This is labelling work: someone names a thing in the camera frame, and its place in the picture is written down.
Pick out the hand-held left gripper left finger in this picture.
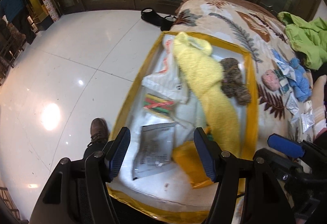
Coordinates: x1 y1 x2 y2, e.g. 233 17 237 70
29 127 131 224

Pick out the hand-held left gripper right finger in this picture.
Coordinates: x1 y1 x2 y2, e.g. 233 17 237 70
193 127 296 224

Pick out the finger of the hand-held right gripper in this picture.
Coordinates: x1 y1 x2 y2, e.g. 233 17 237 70
268 134 306 158

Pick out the mustard yellow packet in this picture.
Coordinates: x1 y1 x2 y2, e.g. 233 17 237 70
172 142 218 189

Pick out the large white printed sachet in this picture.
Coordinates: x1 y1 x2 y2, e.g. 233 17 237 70
131 122 177 180

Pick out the white foam box yellow tape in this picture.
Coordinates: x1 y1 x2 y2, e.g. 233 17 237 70
106 31 260 222

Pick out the colourful striped packet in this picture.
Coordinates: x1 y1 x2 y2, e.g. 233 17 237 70
143 93 176 119

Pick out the brown fuzzy plush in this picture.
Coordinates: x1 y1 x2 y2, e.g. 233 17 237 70
220 58 252 106

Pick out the yellow plush toy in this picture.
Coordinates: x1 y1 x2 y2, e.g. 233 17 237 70
172 32 242 158

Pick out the white plastic bag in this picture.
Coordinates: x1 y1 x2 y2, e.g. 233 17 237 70
142 35 203 107

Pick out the person's brown shoe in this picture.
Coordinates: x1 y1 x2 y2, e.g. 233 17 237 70
88 118 111 148

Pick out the small white sachet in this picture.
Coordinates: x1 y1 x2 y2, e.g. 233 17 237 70
277 60 290 77
280 78 295 95
291 106 315 134

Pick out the person's socked foot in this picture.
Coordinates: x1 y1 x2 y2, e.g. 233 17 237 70
310 78 327 137

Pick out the blue fluffy sock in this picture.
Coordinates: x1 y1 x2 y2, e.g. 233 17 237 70
289 58 313 102

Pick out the pink plush ball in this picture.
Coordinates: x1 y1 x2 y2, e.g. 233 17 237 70
263 70 281 92

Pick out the black clothing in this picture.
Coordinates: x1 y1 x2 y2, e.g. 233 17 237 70
310 63 327 82

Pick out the blue white sachet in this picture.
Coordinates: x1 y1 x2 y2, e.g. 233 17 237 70
271 49 283 66

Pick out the green jacket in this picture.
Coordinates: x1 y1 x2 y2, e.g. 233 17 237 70
277 11 327 70

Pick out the leaf print blanket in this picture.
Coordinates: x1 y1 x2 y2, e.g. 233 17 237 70
170 0 327 163

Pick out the black shoe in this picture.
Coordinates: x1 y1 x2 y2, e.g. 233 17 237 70
160 15 178 32
141 7 164 23

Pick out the dark wooden chair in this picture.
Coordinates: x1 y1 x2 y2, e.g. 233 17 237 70
0 9 39 82

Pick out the stack of white orange boxes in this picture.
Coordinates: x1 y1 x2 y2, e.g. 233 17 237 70
36 0 61 23

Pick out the blue jacket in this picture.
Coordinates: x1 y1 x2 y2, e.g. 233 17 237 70
0 0 29 23

